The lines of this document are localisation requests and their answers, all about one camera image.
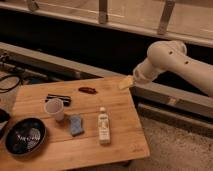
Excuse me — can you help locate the white paper cup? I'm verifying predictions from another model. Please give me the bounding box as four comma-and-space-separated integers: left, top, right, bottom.
44, 98, 64, 122

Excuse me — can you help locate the black frying pan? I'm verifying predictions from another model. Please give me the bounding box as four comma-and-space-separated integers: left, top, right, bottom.
5, 118, 47, 156

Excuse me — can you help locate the metal bracket right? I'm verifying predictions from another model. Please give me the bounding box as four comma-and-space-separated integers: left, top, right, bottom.
157, 0, 176, 35

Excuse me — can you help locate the metal bracket middle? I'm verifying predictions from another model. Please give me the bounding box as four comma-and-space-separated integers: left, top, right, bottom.
98, 0, 108, 24

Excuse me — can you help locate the black cable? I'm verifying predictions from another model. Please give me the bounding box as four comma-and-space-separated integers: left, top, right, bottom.
0, 73, 23, 94

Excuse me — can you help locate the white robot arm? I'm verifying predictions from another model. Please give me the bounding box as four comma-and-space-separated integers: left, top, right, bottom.
118, 41, 213, 98

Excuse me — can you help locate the black object at left edge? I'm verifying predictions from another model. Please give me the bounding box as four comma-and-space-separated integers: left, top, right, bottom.
0, 109, 10, 139

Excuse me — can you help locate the white gripper wrist block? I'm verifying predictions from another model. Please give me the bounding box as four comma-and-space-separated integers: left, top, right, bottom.
133, 59, 158, 84

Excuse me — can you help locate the metal bracket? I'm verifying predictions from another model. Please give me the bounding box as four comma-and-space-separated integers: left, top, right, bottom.
26, 0, 39, 12
98, 0, 108, 24
157, 0, 176, 35

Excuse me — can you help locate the metal bracket left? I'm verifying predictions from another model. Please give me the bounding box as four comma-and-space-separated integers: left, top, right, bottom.
26, 0, 39, 12

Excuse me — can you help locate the blue sponge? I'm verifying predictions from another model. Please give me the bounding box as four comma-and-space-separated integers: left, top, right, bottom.
69, 115, 84, 136

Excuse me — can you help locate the wooden table board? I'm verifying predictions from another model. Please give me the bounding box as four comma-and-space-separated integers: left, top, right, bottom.
0, 77, 150, 171

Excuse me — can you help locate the dark red small object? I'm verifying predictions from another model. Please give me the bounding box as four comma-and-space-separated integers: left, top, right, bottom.
78, 87, 98, 94

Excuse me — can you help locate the black rectangular remote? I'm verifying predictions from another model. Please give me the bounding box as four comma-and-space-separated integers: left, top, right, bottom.
44, 93, 73, 107

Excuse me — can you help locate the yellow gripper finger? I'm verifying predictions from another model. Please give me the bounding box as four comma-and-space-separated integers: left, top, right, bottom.
119, 75, 134, 89

